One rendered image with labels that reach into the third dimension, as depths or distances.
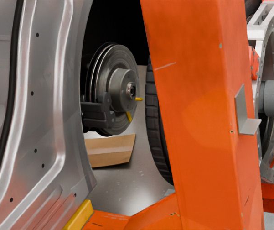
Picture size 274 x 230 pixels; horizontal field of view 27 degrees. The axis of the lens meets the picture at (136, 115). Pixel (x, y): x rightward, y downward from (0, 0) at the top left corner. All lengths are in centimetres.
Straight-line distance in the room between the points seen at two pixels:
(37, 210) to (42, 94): 30
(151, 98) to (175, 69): 49
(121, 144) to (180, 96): 213
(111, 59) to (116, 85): 9
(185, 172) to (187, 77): 25
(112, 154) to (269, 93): 160
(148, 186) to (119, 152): 37
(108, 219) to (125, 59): 62
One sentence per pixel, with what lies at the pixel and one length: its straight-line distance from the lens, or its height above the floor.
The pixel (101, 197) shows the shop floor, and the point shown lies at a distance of 295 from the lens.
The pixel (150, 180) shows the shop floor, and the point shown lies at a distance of 298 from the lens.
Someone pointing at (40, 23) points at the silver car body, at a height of 129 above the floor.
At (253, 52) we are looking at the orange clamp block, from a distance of 154.
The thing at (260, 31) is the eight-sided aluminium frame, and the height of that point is 112.
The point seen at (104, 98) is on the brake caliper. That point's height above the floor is 91.
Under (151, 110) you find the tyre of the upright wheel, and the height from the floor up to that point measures 96.
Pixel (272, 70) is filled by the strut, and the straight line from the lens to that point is 179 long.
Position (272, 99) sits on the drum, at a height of 87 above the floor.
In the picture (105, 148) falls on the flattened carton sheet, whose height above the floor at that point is 1.
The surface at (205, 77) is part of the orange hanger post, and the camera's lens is 114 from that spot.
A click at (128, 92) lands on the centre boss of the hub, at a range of 198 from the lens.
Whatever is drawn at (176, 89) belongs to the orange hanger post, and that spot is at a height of 121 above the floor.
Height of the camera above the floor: 176
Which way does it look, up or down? 30 degrees down
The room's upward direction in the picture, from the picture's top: 12 degrees counter-clockwise
